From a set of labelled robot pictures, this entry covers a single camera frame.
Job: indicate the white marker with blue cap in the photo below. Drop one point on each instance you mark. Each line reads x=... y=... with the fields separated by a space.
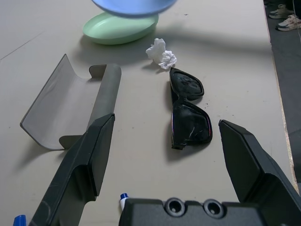
x=123 y=200
x=20 y=221

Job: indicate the white tissue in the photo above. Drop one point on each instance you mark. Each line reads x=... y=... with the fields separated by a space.
x=160 y=50

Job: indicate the white sneaker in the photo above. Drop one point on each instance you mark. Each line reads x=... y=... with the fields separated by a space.
x=279 y=13
x=288 y=23

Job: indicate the grey glasses case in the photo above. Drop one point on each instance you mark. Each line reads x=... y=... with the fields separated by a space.
x=70 y=94

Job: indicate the blue plate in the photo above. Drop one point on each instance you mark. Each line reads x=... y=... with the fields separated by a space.
x=131 y=8

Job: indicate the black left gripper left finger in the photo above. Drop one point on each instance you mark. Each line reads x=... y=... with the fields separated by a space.
x=77 y=169

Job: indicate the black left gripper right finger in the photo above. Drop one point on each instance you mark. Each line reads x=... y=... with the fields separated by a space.
x=254 y=164

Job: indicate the green plate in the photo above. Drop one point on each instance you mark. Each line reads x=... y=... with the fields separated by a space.
x=117 y=30

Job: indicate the black sunglasses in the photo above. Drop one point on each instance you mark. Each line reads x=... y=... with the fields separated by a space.
x=190 y=122

